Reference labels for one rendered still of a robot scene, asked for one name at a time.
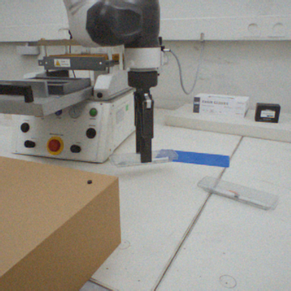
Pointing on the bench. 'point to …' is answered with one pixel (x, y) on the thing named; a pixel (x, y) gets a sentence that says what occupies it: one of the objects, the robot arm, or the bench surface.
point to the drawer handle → (17, 91)
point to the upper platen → (90, 54)
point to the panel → (63, 133)
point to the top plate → (58, 42)
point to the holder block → (63, 84)
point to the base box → (116, 116)
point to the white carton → (221, 104)
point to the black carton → (267, 112)
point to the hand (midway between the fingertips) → (143, 147)
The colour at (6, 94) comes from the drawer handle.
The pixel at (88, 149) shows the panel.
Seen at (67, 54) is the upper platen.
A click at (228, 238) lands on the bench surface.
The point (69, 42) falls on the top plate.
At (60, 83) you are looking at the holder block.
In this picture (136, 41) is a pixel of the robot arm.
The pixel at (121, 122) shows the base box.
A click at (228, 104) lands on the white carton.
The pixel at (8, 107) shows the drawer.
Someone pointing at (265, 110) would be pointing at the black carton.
